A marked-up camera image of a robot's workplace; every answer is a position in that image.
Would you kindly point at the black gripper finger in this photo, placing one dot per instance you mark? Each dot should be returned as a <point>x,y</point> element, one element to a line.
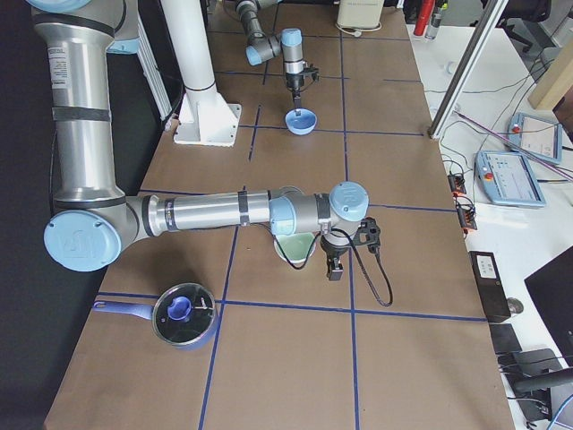
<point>296,97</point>
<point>335,268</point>

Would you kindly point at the blue bowl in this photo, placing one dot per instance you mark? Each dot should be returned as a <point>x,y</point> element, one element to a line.
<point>300,121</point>

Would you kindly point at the green bowl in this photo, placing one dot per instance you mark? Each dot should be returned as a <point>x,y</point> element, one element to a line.
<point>295,248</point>

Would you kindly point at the cream white toaster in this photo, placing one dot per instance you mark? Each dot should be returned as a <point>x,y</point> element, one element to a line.
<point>359,14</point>

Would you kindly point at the clear bottle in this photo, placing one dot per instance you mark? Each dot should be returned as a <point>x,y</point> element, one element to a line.
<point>438,11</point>

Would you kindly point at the blue saucepan with glass lid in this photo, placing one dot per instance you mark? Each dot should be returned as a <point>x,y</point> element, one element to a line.
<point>185,316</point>

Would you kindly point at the black power adapter box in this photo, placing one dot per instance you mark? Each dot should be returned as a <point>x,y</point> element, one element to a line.
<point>490,289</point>

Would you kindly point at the near blue teach pendant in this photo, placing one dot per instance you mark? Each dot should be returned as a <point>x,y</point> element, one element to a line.
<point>507,179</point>

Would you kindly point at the blue teach pendant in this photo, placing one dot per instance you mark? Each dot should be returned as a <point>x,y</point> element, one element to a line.
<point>507,179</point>
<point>537,135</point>

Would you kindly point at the black monitor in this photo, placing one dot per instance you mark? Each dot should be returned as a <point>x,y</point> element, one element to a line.
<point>550,289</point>

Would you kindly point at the far blue teach pendant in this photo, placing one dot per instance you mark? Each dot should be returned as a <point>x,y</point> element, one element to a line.
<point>537,135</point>

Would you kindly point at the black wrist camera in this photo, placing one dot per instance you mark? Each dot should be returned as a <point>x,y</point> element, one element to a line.
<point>369,234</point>

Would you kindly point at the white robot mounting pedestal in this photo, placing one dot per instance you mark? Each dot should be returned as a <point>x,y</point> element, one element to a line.
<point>205,117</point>

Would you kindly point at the aluminium frame post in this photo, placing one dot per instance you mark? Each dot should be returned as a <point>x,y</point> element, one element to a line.
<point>483,29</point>

